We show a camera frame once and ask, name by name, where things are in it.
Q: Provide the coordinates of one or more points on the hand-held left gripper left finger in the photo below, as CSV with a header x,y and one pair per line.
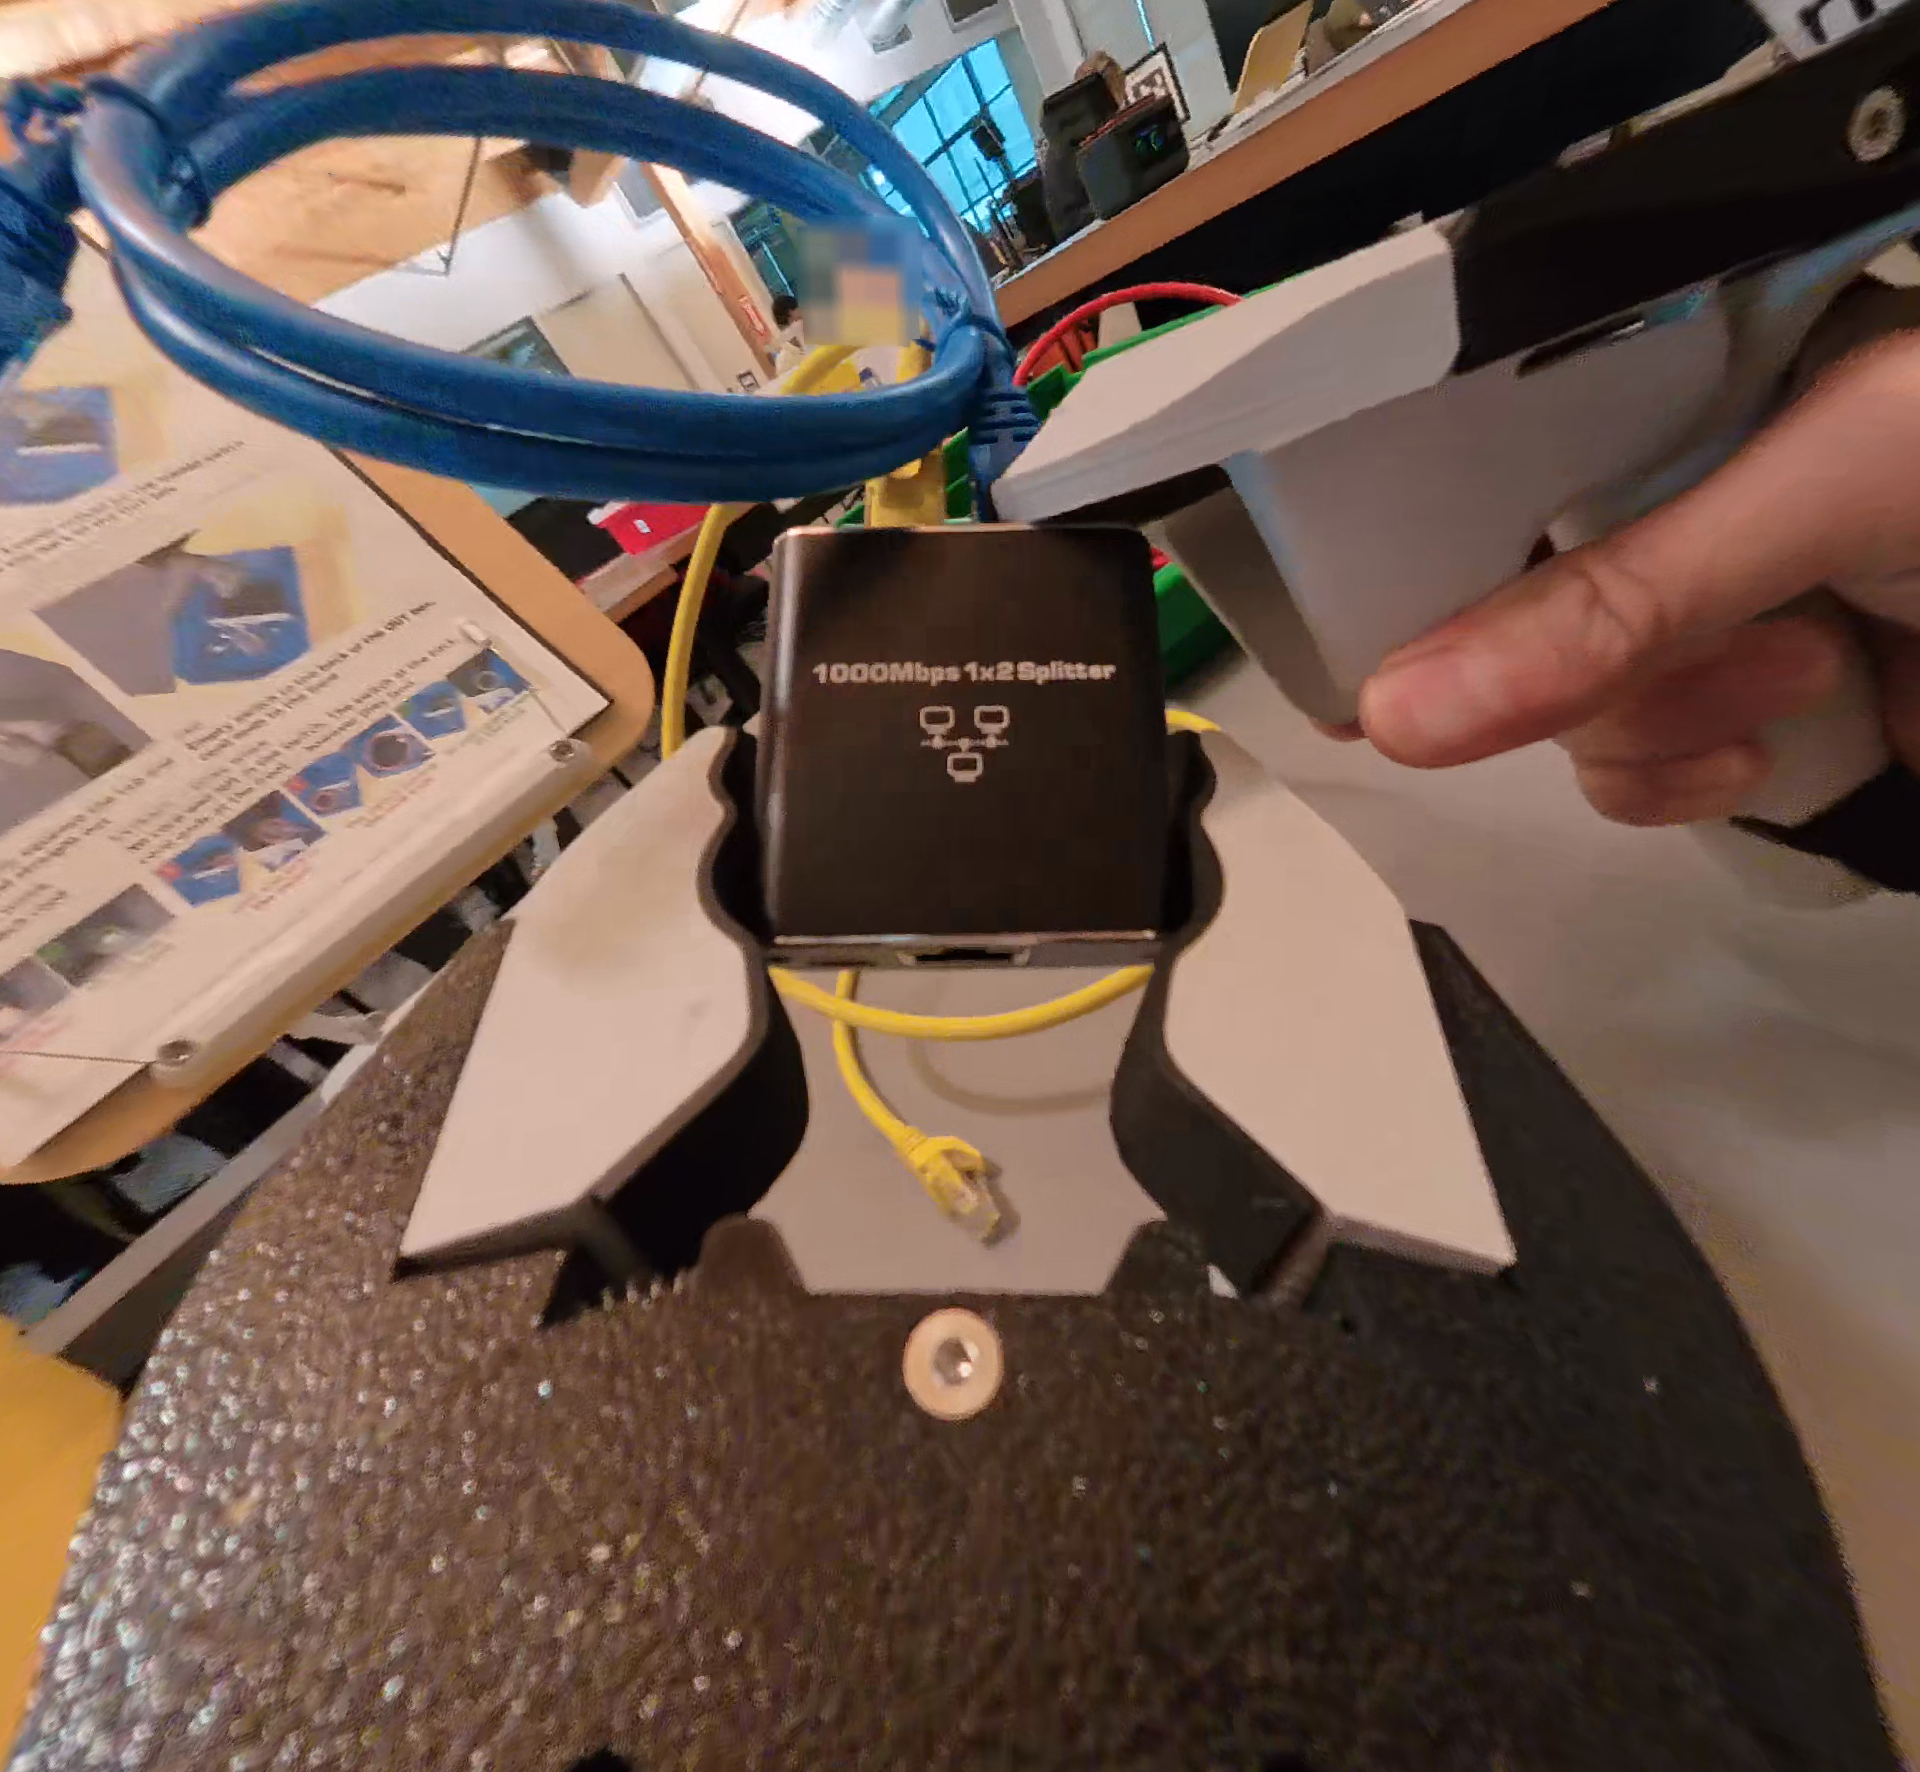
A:
x,y
598,1040

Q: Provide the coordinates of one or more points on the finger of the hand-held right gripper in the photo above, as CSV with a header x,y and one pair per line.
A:
x,y
1275,377

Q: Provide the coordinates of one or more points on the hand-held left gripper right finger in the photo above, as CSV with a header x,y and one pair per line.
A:
x,y
1318,1053

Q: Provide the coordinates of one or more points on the green storage bin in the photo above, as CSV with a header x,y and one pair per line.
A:
x,y
1199,632

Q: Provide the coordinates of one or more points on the black ethernet splitter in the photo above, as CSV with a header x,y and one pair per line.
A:
x,y
961,845

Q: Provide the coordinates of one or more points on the yellow storage bin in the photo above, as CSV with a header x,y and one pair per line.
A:
x,y
48,1501

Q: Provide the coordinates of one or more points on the person's right hand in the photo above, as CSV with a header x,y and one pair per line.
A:
x,y
1681,632

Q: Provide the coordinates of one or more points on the black device with display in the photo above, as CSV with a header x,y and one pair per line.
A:
x,y
1133,159

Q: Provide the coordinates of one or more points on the grey wood-edged table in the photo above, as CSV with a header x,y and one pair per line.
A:
x,y
1352,76

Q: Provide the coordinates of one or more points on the printed tag sign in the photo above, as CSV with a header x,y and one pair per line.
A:
x,y
1153,86

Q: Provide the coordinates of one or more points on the instruction sheet clipboard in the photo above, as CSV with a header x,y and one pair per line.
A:
x,y
300,693

